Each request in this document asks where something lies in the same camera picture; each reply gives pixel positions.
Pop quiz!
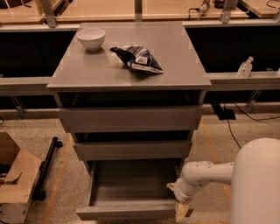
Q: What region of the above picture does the grey bottom drawer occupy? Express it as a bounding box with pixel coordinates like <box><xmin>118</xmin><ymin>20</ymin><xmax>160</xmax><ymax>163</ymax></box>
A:
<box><xmin>76</xmin><ymin>159</ymin><xmax>179</xmax><ymax>221</ymax></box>

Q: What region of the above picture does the grey drawer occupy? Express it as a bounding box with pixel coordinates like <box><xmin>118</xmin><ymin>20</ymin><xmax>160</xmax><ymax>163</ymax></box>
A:
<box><xmin>76</xmin><ymin>159</ymin><xmax>179</xmax><ymax>221</ymax></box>
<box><xmin>74</xmin><ymin>140</ymin><xmax>192</xmax><ymax>161</ymax></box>
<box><xmin>58</xmin><ymin>106</ymin><xmax>202</xmax><ymax>133</ymax></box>

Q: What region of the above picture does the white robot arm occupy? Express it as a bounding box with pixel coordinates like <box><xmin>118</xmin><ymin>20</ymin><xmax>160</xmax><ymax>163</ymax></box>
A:
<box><xmin>167</xmin><ymin>138</ymin><xmax>280</xmax><ymax>224</ymax></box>

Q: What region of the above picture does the grey middle drawer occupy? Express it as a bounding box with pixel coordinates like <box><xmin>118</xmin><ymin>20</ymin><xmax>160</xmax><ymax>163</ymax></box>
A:
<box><xmin>74</xmin><ymin>140</ymin><xmax>192</xmax><ymax>161</ymax></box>

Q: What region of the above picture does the grey drawer cabinet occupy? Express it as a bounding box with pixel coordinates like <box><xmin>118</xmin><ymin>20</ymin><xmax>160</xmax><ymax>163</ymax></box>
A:
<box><xmin>47</xmin><ymin>22</ymin><xmax>211</xmax><ymax>169</ymax></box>

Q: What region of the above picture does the grey top drawer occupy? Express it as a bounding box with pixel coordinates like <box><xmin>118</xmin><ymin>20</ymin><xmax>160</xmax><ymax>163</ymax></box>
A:
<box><xmin>58</xmin><ymin>106</ymin><xmax>202</xmax><ymax>133</ymax></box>

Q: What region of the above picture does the black floor power box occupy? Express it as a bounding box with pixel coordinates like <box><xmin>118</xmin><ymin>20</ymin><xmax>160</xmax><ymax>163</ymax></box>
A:
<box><xmin>212</xmin><ymin>104</ymin><xmax>235</xmax><ymax>120</ymax></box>

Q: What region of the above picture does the clear sanitizer bottle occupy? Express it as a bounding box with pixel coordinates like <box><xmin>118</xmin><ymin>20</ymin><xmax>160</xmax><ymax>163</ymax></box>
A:
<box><xmin>237</xmin><ymin>56</ymin><xmax>254</xmax><ymax>78</ymax></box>

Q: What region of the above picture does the black metal bar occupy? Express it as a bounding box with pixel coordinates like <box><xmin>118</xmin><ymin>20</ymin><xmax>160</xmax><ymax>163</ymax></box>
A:
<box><xmin>31</xmin><ymin>137</ymin><xmax>63</xmax><ymax>200</ymax></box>

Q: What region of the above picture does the blue crumpled chip bag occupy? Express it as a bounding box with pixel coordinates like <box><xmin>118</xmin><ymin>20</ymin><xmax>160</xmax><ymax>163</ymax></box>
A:
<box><xmin>110</xmin><ymin>45</ymin><xmax>163</xmax><ymax>74</ymax></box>

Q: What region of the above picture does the open cardboard box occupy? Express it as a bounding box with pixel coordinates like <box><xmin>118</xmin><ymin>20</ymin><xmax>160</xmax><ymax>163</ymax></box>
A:
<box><xmin>0</xmin><ymin>132</ymin><xmax>42</xmax><ymax>224</ymax></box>

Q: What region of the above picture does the white ceramic bowl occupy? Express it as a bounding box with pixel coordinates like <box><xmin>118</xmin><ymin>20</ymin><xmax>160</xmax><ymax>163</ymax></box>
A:
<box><xmin>77</xmin><ymin>28</ymin><xmax>105</xmax><ymax>51</ymax></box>

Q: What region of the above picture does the white tool on bench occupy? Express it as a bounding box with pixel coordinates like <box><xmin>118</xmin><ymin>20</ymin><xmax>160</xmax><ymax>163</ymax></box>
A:
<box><xmin>188</xmin><ymin>0</ymin><xmax>210</xmax><ymax>19</ymax></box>

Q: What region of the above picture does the black floor cable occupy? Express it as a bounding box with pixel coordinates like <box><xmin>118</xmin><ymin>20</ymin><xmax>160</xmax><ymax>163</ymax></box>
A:
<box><xmin>223</xmin><ymin>101</ymin><xmax>280</xmax><ymax>150</ymax></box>

